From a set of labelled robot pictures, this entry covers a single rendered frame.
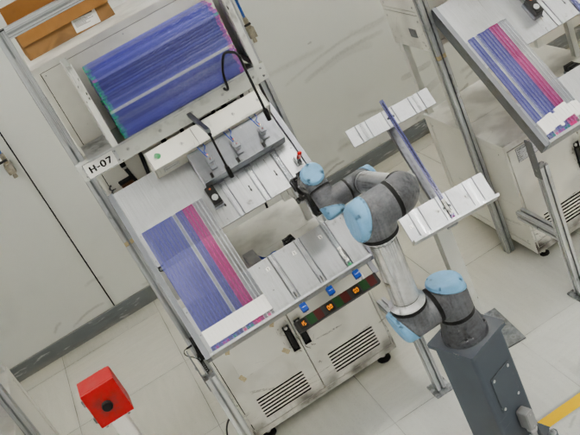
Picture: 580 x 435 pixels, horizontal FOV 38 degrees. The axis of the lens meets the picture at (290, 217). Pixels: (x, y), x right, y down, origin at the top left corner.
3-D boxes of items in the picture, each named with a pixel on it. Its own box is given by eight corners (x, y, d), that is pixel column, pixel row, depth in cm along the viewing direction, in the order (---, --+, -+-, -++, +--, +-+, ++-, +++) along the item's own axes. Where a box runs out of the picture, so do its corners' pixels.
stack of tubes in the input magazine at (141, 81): (247, 70, 303) (214, 2, 290) (124, 140, 295) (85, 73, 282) (236, 64, 314) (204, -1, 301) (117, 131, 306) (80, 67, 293)
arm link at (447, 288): (482, 306, 258) (469, 273, 252) (447, 330, 255) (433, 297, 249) (459, 292, 268) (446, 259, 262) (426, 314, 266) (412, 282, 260)
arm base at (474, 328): (497, 322, 264) (488, 299, 260) (470, 354, 257) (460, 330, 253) (460, 312, 276) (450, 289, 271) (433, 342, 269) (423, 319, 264)
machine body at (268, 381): (402, 357, 354) (349, 243, 326) (262, 449, 343) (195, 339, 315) (339, 295, 411) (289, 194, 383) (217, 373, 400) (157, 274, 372)
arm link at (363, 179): (424, 160, 231) (361, 157, 277) (392, 181, 228) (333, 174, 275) (443, 197, 233) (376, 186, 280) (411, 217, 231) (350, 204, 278)
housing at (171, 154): (271, 121, 320) (269, 104, 307) (160, 185, 312) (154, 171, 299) (261, 104, 322) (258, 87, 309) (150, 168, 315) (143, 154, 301)
